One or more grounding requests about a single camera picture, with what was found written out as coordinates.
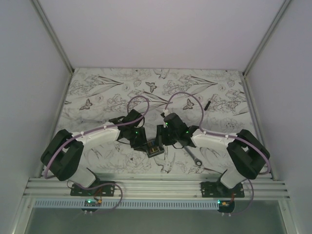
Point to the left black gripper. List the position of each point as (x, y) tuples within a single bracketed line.
[(141, 145)]

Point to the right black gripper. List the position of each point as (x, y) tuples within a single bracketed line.
[(160, 136)]

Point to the black fuse box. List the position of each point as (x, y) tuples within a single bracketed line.
[(157, 153)]

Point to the clear fuse box cover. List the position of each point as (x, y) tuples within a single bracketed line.
[(153, 146)]

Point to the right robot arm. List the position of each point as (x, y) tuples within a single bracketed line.
[(248, 155)]

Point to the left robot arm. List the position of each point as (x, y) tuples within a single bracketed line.
[(63, 154)]

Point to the silver ratchet wrench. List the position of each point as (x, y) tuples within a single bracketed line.
[(197, 161)]

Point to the floral patterned mat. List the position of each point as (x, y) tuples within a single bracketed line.
[(97, 95)]

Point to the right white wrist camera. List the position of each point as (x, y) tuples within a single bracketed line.
[(165, 112)]

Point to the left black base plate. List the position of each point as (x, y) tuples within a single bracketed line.
[(97, 189)]

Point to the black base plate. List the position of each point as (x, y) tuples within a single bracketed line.
[(97, 189), (218, 190)]

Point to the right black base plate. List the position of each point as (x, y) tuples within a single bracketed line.
[(218, 190)]

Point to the aluminium rail frame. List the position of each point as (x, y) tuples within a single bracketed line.
[(261, 189)]

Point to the grey slotted cable duct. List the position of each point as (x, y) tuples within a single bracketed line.
[(129, 204)]

